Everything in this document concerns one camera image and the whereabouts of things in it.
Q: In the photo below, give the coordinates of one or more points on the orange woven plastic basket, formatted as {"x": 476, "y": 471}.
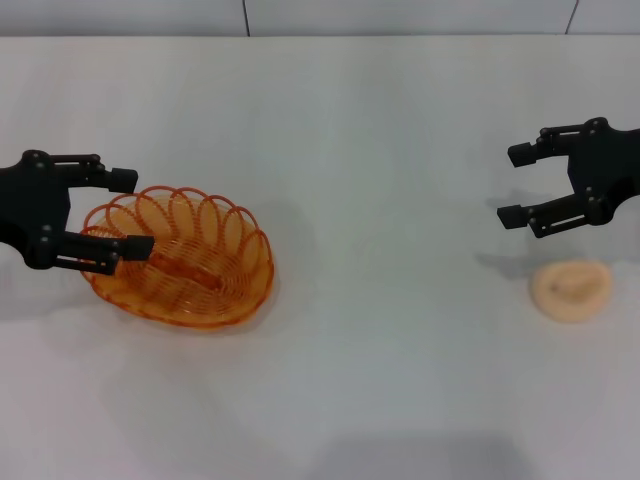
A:
{"x": 200, "y": 280}

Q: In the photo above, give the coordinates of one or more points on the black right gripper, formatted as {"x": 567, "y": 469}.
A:
{"x": 607, "y": 165}

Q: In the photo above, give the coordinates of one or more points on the pale round bread bun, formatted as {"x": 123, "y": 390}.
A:
{"x": 570, "y": 292}

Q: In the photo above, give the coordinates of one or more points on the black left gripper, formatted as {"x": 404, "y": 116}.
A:
{"x": 30, "y": 205}

